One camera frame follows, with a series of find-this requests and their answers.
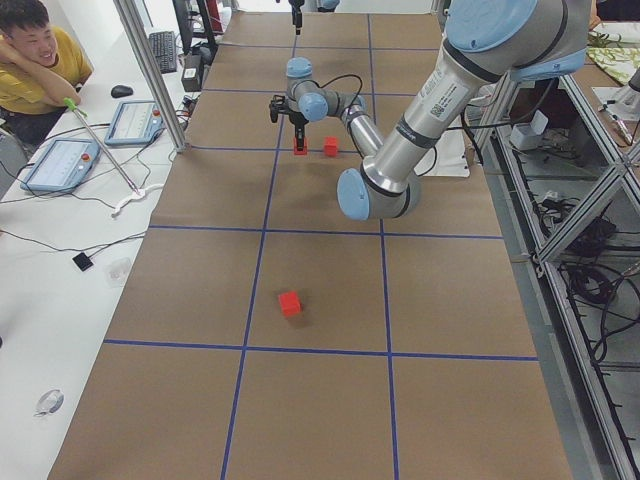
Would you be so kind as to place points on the red cube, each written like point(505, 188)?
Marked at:
point(300, 147)
point(330, 146)
point(290, 304)

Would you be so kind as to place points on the small black square pad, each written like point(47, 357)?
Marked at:
point(82, 261)

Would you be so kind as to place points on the white central pedestal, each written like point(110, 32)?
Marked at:
point(450, 150)

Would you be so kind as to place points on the black power adapter box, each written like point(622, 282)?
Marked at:
point(191, 77)

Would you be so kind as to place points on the white curved plastic piece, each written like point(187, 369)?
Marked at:
point(136, 195)

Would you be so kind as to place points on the wrist black camera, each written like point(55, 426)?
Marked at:
point(278, 106)

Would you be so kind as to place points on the black computer mouse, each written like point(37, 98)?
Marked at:
point(120, 91)

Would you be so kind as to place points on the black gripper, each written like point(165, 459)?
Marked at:
point(298, 120)

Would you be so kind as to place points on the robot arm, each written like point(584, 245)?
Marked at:
point(482, 42)
point(316, 6)

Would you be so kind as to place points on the blue teach pendant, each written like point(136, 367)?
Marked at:
point(135, 123)
point(62, 166)

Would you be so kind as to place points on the far blue teach pendant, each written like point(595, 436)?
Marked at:
point(135, 123)

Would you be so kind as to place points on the black keyboard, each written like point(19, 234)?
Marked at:
point(163, 47)

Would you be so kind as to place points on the clear tape roll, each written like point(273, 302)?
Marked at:
point(49, 403)

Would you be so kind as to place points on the near blue teach pendant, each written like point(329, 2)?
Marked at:
point(62, 166)

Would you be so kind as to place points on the aluminium side frame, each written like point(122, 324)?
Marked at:
point(572, 172)

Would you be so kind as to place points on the aluminium frame post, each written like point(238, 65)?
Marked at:
point(136, 34)

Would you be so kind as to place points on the metal rod green handle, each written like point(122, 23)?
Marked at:
point(81, 116)

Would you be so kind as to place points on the person in yellow shirt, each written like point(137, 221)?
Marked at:
point(41, 67)

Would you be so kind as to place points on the clear plastic bag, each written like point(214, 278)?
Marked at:
point(117, 272)

